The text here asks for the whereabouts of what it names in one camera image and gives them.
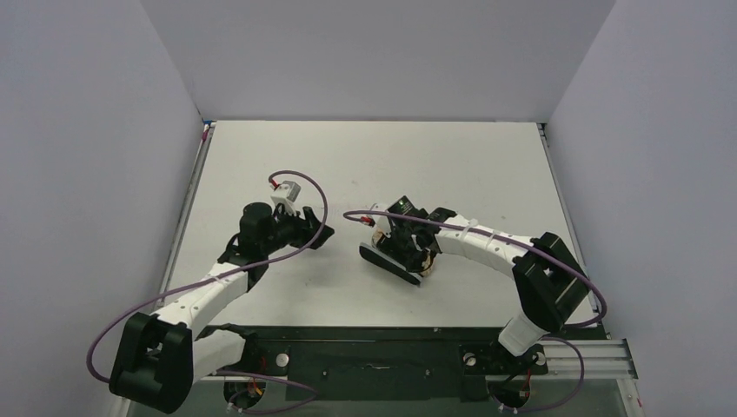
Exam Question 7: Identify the black grey umbrella case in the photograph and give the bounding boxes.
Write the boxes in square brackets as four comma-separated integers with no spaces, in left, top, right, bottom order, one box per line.
[358,242,423,286]

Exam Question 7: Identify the beige folding umbrella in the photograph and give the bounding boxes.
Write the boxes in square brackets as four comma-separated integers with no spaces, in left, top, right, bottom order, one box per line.
[371,230,435,276]

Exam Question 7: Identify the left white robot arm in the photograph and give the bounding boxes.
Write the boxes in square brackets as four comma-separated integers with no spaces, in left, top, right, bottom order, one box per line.
[108,202,335,414]

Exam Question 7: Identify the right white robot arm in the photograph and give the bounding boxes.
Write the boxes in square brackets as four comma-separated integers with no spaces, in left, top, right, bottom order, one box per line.
[362,197,590,357]

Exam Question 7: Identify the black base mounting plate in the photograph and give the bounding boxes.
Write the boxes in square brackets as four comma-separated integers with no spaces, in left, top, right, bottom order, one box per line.
[197,324,585,407]

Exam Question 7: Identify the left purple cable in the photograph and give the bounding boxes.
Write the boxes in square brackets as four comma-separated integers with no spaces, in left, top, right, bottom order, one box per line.
[86,169,329,385]

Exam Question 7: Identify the purple cable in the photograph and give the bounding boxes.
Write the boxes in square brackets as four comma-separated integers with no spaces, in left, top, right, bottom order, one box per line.
[343,209,608,329]
[86,169,329,385]

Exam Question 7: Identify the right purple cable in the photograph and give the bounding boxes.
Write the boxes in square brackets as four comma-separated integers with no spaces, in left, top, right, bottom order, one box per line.
[343,209,608,329]

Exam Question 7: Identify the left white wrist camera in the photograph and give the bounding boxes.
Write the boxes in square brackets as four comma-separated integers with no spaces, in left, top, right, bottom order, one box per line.
[270,181,302,215]

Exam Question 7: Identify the aluminium frame rail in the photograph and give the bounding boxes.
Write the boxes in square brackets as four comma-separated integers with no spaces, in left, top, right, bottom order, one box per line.
[541,339,638,381]

